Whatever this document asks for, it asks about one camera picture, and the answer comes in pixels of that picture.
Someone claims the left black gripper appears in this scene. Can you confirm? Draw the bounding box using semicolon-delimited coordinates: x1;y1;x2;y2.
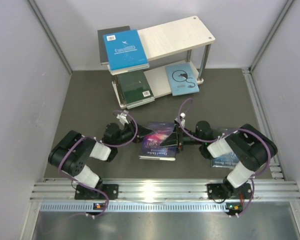
114;119;154;147

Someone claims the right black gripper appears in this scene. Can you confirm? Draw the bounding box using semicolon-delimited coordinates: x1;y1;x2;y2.
160;124;204;153

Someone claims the purple galaxy cover book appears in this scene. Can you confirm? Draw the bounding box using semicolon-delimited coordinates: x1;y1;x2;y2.
139;121;176;161

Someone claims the pale grey-green book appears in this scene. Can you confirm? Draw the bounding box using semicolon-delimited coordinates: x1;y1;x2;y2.
126;97;155;109

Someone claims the dark green book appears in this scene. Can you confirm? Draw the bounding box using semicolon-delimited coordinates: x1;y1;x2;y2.
117;70;155;105

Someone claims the light blue circle book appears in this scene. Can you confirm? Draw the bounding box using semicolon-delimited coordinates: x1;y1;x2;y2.
165;62;200;97

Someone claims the dark blue Wuthering Heights book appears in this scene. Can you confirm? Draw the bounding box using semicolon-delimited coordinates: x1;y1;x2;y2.
209;127;241;170

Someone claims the black glossy book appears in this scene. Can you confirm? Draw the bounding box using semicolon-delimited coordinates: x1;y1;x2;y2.
97;25;131;65

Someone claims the bright blue book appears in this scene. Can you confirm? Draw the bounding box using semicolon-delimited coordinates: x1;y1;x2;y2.
103;29;150;76

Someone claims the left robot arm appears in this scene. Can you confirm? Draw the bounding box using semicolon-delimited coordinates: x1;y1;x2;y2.
48;121;154;199

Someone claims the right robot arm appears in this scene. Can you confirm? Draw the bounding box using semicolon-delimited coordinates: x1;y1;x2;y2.
160;120;278;199

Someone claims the white two-tier shelf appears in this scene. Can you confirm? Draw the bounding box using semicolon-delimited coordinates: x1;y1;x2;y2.
112;16;216;109

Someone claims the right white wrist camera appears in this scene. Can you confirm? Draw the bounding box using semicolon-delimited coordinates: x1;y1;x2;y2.
179;112;186;127

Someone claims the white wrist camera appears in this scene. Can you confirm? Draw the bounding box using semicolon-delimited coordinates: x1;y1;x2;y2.
179;112;186;127
113;110;129;126

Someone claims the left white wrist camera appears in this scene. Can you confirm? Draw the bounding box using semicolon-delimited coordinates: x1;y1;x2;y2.
113;110;129;126

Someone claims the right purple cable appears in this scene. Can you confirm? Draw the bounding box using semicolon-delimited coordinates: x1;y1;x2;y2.
177;98;272;176

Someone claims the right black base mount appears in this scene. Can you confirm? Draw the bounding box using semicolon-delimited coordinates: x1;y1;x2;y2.
206;183;253;203

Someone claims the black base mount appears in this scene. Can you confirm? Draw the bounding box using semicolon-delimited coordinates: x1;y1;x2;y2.
206;183;253;203
74;183;120;201

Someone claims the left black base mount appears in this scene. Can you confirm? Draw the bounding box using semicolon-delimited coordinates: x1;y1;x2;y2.
74;183;120;201

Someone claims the aluminium front rail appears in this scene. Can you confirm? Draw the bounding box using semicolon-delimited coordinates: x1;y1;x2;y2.
30;178;300;203

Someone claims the slotted cable duct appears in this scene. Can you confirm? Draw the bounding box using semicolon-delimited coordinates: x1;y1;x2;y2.
40;202;229;213

